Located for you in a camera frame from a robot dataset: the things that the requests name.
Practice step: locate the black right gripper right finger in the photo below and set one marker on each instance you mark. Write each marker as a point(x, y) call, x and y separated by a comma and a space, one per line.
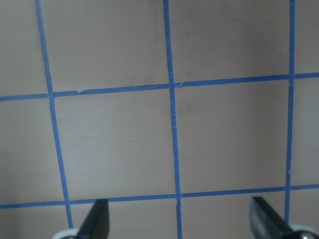
point(266, 223)

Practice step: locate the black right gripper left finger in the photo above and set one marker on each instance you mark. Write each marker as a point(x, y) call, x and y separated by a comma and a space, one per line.
point(97, 223)

